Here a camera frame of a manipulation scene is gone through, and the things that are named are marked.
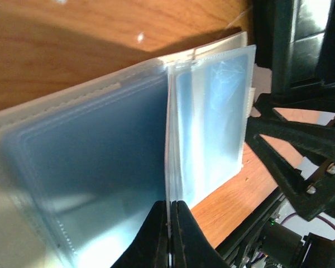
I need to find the blue credit card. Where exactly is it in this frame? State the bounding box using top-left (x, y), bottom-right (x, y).
top-left (175, 54), bottom-right (253, 208)
top-left (2, 74), bottom-right (168, 217)

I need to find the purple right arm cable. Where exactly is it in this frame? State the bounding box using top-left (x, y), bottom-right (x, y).
top-left (279, 212), bottom-right (335, 238)

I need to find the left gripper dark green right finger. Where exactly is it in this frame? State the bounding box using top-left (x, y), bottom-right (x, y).
top-left (170, 200), bottom-right (228, 268)

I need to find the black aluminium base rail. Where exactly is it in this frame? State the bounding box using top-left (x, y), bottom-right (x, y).
top-left (217, 183), bottom-right (335, 267)

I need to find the beige card holder wallet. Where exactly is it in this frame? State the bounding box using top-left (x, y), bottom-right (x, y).
top-left (0, 32), bottom-right (256, 267)

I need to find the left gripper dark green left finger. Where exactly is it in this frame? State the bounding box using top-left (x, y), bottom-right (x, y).
top-left (112, 201), bottom-right (168, 268)

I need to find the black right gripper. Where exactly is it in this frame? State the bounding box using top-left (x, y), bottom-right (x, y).
top-left (251, 0), bottom-right (335, 132)

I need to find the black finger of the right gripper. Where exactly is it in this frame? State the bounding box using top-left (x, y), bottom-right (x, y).
top-left (246, 117), bottom-right (335, 221)

